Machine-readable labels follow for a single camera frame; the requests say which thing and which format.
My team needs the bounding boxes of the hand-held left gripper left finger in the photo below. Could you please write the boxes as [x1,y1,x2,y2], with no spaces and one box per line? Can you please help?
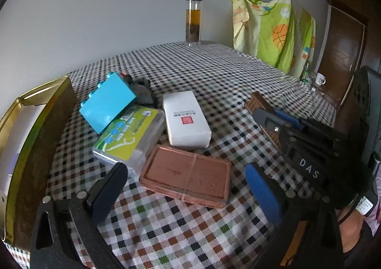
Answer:
[30,163,128,269]

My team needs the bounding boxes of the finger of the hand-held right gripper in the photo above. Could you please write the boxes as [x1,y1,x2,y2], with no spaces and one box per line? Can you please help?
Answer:
[273,109,331,133]
[252,108,288,139]

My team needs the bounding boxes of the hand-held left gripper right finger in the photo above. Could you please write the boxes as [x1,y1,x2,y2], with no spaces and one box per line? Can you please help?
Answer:
[245,163,347,269]

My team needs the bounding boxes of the brown wooden block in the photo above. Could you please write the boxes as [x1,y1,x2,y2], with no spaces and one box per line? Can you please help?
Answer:
[244,91,283,151]

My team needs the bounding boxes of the green label floss pick box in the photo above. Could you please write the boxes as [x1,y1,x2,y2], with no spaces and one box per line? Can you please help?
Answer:
[92,105,166,176]

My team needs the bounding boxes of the gold tin box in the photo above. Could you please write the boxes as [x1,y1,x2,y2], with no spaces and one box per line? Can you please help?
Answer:
[0,76,78,249]

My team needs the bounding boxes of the pink-brown box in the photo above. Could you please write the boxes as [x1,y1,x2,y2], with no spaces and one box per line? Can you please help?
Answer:
[139,144,233,207]

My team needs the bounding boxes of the white cardboard box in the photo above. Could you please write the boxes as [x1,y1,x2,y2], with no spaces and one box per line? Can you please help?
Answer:
[162,91,212,148]

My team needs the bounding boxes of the blue building block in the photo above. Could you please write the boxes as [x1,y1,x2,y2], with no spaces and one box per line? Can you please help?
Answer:
[79,72,137,135]

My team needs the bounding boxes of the person's right forearm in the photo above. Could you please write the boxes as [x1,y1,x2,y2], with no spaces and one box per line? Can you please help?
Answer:
[335,206,368,256]

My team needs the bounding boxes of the checkered tablecloth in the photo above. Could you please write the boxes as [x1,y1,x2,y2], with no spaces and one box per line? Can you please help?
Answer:
[0,40,340,269]

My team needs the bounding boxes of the green printed blanket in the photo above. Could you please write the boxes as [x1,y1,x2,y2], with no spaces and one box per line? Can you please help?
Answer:
[230,0,316,79]

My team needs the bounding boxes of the brown wooden door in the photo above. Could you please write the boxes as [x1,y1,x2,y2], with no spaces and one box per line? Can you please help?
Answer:
[316,0,372,106]

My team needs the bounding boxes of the grey crumpled object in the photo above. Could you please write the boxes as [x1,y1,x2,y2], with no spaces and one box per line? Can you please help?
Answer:
[124,76,159,107]

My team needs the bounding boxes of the glass tea bottle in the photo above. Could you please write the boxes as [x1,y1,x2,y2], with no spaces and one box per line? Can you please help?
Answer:
[185,0,203,47]

